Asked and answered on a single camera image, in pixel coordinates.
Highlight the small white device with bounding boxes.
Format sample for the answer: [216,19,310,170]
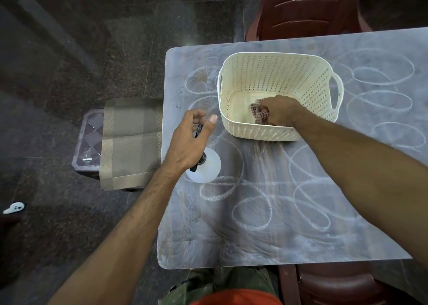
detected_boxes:
[2,202,26,215]

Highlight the person's right hand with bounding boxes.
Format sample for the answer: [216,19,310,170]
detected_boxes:
[259,95,303,128]

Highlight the orange shirt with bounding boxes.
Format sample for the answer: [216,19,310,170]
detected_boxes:
[190,288,283,305]

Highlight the brown plastic chair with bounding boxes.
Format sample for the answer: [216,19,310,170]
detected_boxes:
[245,0,372,43]
[277,261,417,305]

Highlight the dark plastic stool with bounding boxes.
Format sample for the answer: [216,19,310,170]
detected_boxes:
[72,109,162,192]

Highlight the beige woven placemat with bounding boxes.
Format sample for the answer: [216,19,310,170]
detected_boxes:
[100,98,164,191]

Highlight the person's right forearm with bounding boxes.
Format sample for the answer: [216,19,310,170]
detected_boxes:
[292,107,428,269]

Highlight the white spray bottle black nozzle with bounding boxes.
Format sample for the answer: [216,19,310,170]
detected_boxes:
[186,123,222,184]

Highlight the person's left forearm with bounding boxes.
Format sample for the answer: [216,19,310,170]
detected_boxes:
[48,164,194,305]

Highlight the person's left hand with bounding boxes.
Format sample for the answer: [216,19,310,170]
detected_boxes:
[162,109,218,174]

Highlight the green camouflage trousers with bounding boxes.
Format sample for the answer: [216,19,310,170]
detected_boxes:
[158,267,279,305]

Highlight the cream perforated plastic basket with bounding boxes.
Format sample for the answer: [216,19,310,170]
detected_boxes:
[217,52,344,142]

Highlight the red checkered cloth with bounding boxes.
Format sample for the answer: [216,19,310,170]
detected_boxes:
[250,99,272,125]

